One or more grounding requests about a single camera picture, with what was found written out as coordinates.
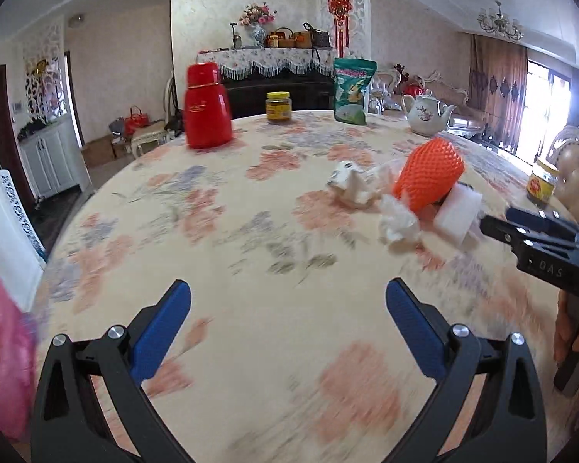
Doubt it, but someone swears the round floral-cloth table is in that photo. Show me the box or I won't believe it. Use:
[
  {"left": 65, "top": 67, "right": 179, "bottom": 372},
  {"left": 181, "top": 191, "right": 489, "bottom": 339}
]
[{"left": 31, "top": 108, "right": 579, "bottom": 463}]

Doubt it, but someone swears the dark clothes pile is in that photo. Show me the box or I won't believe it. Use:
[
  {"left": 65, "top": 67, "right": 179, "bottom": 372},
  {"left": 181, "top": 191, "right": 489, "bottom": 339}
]
[{"left": 164, "top": 107, "right": 187, "bottom": 139}]

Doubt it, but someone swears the red handbag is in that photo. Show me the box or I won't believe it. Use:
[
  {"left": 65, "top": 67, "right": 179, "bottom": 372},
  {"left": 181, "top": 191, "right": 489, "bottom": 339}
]
[{"left": 124, "top": 105, "right": 151, "bottom": 136}]

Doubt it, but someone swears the woven basket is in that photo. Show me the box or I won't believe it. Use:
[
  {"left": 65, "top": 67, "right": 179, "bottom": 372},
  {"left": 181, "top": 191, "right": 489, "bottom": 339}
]
[{"left": 265, "top": 27, "right": 304, "bottom": 49}]

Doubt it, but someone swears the bin with pink bag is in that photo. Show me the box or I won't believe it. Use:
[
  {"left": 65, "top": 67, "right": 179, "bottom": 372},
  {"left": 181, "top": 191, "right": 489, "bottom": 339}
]
[{"left": 0, "top": 275, "right": 38, "bottom": 441}]

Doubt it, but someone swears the white lattice screen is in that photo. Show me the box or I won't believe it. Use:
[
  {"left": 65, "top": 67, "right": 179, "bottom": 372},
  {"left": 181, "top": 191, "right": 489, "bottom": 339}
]
[
  {"left": 22, "top": 34, "right": 67, "bottom": 128},
  {"left": 318, "top": 0, "right": 370, "bottom": 66}
]

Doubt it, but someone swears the white floral teapot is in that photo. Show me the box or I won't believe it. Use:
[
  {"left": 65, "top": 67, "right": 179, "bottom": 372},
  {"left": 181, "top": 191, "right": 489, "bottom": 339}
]
[{"left": 401, "top": 89, "right": 457, "bottom": 137}]

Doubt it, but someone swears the floral lace piano cover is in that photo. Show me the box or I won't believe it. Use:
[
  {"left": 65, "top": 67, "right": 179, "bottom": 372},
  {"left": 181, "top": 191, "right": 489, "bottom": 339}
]
[{"left": 196, "top": 47, "right": 337, "bottom": 81}]

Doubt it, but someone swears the dark wooden door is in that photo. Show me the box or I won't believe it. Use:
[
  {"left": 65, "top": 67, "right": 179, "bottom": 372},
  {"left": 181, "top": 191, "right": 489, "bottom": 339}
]
[{"left": 0, "top": 64, "right": 34, "bottom": 203}]

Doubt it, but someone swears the red thermos flask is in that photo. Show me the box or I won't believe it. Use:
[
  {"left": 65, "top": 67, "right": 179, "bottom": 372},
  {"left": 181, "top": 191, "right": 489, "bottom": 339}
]
[{"left": 183, "top": 62, "right": 234, "bottom": 150}]

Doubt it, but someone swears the low white cabinet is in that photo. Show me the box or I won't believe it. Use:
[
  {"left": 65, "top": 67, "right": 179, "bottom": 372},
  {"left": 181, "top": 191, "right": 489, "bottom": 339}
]
[{"left": 18, "top": 118, "right": 92, "bottom": 199}]

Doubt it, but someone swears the orange foam fruit net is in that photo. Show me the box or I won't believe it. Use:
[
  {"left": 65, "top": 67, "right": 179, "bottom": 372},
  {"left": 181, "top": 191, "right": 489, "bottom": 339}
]
[{"left": 393, "top": 137, "right": 466, "bottom": 213}]

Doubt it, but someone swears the balcony glass door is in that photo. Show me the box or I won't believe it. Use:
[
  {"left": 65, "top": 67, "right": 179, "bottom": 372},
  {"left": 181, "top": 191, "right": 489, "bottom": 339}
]
[{"left": 526, "top": 58, "right": 573, "bottom": 165}]

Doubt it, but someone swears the black piano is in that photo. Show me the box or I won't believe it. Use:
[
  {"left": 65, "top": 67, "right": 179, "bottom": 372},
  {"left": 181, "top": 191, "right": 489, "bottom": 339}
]
[{"left": 222, "top": 74, "right": 337, "bottom": 119}]

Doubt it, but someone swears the cream dining chair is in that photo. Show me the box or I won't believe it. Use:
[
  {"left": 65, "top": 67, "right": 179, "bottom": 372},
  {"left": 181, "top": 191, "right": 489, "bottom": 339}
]
[{"left": 131, "top": 70, "right": 177, "bottom": 160}]

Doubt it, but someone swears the yellow lid glass jar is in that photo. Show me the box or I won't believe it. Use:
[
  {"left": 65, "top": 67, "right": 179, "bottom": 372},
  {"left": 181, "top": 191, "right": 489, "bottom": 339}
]
[{"left": 265, "top": 91, "right": 293, "bottom": 125}]

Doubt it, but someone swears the brown patterned curtain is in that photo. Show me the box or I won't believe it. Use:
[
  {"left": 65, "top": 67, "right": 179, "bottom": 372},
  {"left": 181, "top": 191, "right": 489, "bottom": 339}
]
[{"left": 468, "top": 34, "right": 530, "bottom": 155}]

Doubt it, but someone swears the vase with pink flowers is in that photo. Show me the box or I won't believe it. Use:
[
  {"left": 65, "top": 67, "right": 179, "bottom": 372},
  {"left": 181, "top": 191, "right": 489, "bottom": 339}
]
[{"left": 239, "top": 2, "right": 277, "bottom": 49}]

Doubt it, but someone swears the yellow-label jar at right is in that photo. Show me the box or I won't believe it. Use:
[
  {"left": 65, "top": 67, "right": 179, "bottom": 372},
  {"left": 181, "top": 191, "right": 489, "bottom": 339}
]
[{"left": 526, "top": 157, "right": 560, "bottom": 204}]

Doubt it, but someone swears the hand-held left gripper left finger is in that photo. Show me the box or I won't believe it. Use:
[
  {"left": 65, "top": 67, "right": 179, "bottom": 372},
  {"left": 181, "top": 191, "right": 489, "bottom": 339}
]
[{"left": 30, "top": 279, "right": 194, "bottom": 463}]

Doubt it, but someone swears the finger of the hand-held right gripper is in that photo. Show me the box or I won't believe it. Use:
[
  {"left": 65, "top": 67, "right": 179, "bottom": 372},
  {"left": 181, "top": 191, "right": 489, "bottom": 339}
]
[
  {"left": 506, "top": 206, "right": 579, "bottom": 242},
  {"left": 480, "top": 215, "right": 567, "bottom": 264}
]

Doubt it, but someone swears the carved white armchair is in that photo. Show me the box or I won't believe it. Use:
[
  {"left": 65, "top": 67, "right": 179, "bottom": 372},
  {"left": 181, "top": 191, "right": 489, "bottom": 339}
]
[{"left": 368, "top": 66, "right": 404, "bottom": 115}]

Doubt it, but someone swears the green snack bag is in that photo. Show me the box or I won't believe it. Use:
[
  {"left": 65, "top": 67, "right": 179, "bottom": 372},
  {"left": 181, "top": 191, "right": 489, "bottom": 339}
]
[{"left": 333, "top": 57, "right": 378, "bottom": 127}]

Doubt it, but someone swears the carved beige sofa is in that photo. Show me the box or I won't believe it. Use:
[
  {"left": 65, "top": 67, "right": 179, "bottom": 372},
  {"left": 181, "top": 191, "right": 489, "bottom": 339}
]
[{"left": 405, "top": 70, "right": 486, "bottom": 140}]

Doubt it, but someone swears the cardboard box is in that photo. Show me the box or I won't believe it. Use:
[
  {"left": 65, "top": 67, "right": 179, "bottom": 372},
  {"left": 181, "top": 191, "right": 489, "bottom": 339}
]
[{"left": 81, "top": 137, "right": 115, "bottom": 168}]

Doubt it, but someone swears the cream tufted carved chair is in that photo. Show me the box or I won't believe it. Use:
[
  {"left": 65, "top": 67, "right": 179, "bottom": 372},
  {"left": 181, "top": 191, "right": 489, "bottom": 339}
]
[{"left": 543, "top": 123, "right": 579, "bottom": 228}]

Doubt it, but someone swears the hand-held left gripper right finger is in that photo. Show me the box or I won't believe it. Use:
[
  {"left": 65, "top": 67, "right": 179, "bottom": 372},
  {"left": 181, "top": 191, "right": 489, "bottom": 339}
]
[{"left": 386, "top": 277, "right": 548, "bottom": 463}]

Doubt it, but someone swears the red knot hanging ornament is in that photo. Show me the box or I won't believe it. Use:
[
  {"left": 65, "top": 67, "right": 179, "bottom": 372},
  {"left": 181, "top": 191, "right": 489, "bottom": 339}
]
[{"left": 329, "top": 0, "right": 354, "bottom": 59}]

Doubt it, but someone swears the dark brown handbag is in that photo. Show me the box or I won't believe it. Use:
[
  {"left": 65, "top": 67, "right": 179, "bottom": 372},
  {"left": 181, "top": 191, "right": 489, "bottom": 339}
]
[{"left": 303, "top": 22, "right": 330, "bottom": 49}]

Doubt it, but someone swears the white tissue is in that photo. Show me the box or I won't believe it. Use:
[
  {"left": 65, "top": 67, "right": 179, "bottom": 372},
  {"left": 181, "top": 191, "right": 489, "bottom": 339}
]
[{"left": 378, "top": 196, "right": 422, "bottom": 254}]

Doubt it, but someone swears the chandelier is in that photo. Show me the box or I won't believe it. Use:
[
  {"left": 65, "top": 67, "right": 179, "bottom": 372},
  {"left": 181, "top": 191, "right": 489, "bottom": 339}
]
[{"left": 477, "top": 0, "right": 525, "bottom": 42}]

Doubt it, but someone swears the person's right hand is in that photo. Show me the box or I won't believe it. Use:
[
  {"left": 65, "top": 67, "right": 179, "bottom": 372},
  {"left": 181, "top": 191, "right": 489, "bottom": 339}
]
[{"left": 554, "top": 293, "right": 579, "bottom": 355}]

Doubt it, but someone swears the tall white glass-door cabinet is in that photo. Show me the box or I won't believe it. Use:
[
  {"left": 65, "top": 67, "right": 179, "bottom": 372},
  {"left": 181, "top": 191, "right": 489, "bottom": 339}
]
[{"left": 0, "top": 120, "right": 46, "bottom": 314}]

